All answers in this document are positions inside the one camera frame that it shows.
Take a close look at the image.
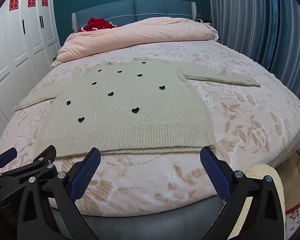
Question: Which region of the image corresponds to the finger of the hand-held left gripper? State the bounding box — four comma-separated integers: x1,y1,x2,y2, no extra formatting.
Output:
0,147,18,178
0,145,58,188

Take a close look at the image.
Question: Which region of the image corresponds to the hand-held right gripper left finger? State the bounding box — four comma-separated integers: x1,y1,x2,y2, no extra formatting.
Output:
17,147,101,240

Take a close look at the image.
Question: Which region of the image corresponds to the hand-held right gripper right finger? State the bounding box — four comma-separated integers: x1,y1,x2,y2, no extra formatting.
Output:
200,146,287,240

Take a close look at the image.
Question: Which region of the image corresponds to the beige heart-patterned knit sweater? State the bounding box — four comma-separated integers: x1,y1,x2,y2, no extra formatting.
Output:
14,59,262,157

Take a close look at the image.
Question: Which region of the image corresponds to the cream round rug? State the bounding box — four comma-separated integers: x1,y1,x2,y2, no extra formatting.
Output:
240,164,286,220

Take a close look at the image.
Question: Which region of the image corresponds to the pink butterfly bedspread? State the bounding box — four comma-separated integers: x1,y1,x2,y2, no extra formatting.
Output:
0,40,300,217

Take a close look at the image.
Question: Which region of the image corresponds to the red floral floor mat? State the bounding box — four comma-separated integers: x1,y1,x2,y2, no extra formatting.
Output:
285,202,300,235

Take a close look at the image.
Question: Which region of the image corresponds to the white wardrobe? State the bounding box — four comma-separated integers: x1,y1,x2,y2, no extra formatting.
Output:
0,0,61,155

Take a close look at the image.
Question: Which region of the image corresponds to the red cloth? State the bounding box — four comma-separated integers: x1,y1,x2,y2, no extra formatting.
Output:
77,17,118,33

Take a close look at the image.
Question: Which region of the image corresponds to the pink pillow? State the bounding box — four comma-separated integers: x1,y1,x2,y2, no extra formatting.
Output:
52,17,219,67

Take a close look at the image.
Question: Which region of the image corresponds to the blue pleated curtain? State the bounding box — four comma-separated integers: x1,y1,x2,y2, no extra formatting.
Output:
207,0,300,155

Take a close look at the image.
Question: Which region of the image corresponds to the blue upholstered headboard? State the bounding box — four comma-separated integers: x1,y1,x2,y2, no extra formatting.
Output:
72,0,197,33

